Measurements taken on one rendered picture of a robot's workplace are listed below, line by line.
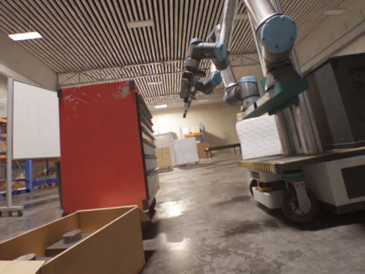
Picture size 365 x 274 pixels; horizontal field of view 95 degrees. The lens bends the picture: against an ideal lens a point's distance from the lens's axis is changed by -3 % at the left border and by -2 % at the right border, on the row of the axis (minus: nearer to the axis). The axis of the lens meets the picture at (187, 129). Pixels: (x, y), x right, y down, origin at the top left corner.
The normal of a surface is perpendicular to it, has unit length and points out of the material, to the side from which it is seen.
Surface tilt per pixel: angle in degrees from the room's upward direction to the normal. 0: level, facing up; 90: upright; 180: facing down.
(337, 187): 90
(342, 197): 90
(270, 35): 95
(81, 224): 90
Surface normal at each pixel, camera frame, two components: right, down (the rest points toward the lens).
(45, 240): 0.97, -0.18
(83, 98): 0.07, -0.17
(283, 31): -0.38, 0.00
